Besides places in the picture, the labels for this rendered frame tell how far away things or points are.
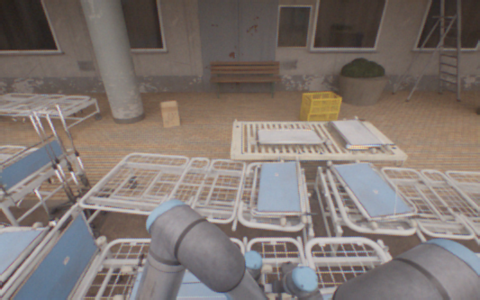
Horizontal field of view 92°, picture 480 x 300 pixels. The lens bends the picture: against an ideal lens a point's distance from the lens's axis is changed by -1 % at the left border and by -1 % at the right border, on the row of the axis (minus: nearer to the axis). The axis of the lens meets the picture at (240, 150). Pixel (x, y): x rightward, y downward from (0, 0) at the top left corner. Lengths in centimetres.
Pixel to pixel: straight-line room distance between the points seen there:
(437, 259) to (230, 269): 39
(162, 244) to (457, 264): 58
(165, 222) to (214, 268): 16
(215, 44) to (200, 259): 620
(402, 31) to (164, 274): 758
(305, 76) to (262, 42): 148
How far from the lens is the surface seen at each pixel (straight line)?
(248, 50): 656
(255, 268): 116
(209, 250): 57
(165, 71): 695
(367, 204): 223
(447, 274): 54
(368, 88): 614
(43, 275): 162
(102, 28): 487
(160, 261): 67
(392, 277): 50
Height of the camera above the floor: 190
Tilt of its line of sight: 30 degrees down
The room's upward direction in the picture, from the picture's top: straight up
